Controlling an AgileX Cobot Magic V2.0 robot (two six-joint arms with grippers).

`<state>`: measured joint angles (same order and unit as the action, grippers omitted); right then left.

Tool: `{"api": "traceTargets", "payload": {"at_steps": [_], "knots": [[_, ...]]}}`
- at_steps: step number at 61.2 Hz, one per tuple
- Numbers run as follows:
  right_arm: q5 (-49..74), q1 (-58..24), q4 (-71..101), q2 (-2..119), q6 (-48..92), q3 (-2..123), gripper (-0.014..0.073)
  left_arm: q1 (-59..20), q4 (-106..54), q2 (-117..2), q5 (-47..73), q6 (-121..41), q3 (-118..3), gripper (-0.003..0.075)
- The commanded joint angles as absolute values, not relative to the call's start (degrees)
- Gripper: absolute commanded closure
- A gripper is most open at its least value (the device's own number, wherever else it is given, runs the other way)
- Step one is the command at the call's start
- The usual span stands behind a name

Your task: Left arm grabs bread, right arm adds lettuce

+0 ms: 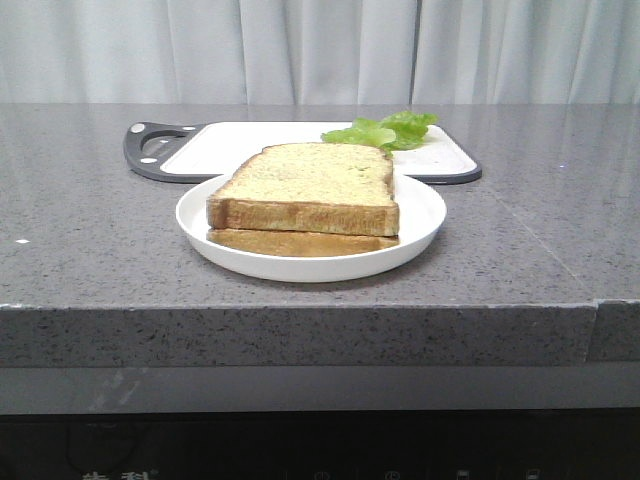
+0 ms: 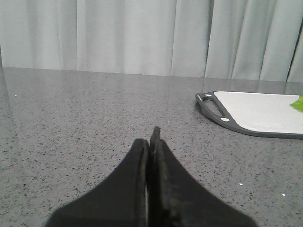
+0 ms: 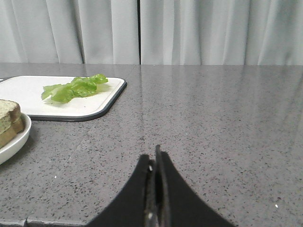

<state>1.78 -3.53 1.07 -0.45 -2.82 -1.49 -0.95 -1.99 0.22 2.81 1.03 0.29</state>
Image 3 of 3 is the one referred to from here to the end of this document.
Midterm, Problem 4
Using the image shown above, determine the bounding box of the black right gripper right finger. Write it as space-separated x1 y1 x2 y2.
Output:
155 145 233 227

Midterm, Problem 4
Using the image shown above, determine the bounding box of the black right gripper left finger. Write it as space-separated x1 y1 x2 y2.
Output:
87 155 154 227

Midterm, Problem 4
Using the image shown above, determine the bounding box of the green lettuce leaf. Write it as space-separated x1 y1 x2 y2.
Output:
41 74 108 104

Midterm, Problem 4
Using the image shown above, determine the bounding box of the toasted bread slice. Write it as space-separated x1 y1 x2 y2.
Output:
0 99 21 134
0 117 25 148

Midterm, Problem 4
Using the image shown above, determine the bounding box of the white round plate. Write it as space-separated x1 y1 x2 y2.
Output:
0 113 32 164

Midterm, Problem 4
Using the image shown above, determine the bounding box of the white cutting board grey rim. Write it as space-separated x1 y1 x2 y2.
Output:
0 75 127 122

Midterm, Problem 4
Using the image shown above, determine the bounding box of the grey curtain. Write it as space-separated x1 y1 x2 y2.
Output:
0 0 303 65

